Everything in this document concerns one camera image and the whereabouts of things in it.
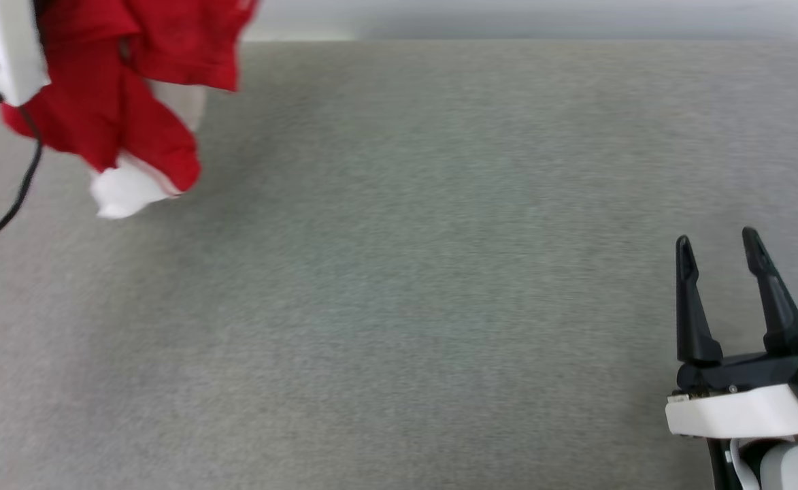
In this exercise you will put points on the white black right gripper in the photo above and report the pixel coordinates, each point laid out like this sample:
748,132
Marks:
745,408

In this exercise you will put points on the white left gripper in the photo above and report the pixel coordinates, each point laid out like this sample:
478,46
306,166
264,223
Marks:
4,47

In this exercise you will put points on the red and white garment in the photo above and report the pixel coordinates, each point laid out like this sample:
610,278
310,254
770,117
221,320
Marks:
99,102

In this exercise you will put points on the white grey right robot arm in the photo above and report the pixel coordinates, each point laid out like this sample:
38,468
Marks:
793,469

